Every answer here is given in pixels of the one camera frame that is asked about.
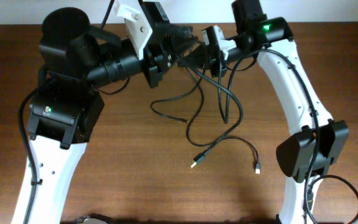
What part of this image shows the thin black audio cable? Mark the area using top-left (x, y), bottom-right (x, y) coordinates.
top-left (149, 67), bottom-right (205, 124)

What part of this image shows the black USB cable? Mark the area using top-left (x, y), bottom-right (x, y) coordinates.
top-left (172, 37), bottom-right (262, 175)

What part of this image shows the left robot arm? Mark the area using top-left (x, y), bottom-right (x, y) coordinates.
top-left (12, 2), bottom-right (195, 223)

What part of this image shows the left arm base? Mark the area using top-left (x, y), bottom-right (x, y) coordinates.
top-left (71, 213), bottom-right (112, 224)

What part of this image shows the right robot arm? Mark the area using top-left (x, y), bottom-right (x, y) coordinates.
top-left (180, 1), bottom-right (349, 223)

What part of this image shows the left camera cable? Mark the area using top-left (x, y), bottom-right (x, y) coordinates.
top-left (17, 88), bottom-right (43, 224)

